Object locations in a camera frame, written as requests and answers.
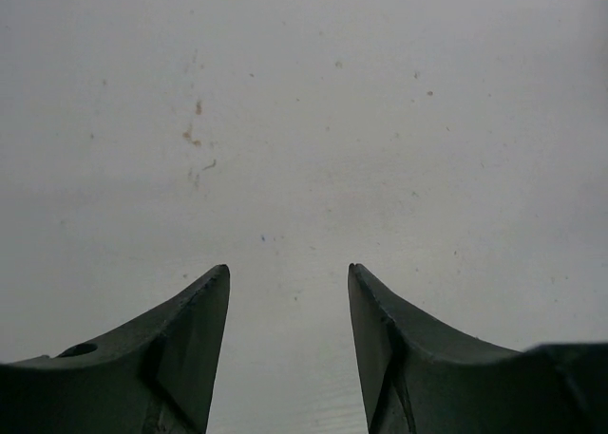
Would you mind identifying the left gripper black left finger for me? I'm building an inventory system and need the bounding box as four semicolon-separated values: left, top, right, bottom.
1;265;230;433

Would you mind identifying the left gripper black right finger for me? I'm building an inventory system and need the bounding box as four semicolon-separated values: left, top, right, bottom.
348;264;607;433

